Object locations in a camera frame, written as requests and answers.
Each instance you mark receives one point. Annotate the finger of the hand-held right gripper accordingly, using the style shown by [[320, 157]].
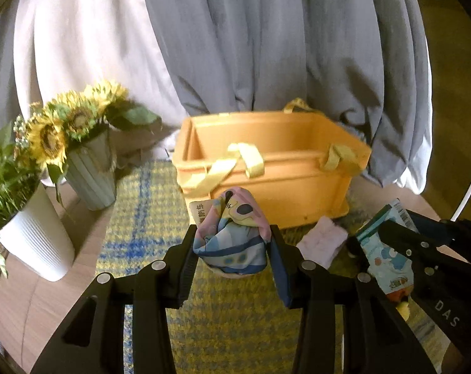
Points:
[[356, 255], [434, 241]]

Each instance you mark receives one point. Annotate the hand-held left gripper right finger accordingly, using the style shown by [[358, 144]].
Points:
[[279, 268]]

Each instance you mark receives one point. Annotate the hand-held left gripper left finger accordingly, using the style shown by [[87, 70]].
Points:
[[188, 259]]

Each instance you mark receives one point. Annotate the light blue snack packet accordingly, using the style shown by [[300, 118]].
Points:
[[387, 253]]

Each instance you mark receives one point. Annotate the cartoon print soft cushion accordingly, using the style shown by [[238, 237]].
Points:
[[231, 233]]

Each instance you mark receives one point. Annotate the small pink towel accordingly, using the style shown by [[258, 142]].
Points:
[[323, 241]]

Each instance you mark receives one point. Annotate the yellow blue checked mat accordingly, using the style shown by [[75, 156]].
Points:
[[142, 218]]

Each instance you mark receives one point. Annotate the orange plastic crate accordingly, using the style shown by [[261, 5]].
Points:
[[282, 163]]

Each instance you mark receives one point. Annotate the pale green ribbed vase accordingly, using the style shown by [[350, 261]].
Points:
[[91, 179]]

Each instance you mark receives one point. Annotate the white ribbed plant pot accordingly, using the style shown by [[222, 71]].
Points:
[[36, 237]]

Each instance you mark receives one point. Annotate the artificial sunflower bouquet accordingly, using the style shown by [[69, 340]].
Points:
[[71, 120]]

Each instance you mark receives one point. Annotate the green leafy plant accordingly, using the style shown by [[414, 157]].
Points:
[[5, 175]]

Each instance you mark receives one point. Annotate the grey curtain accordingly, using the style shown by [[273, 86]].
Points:
[[266, 39]]

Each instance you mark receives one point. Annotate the white curtain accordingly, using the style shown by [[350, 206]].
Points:
[[83, 35]]

